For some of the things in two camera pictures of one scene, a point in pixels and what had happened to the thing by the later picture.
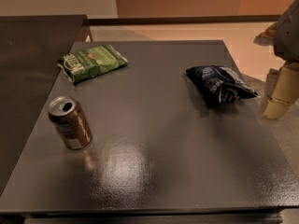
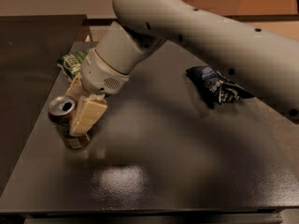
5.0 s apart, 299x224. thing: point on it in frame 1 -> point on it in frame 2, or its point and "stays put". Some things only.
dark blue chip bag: x=219 y=85 stays put
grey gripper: x=288 y=36 -> x=99 y=75
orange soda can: x=71 y=122 stays put
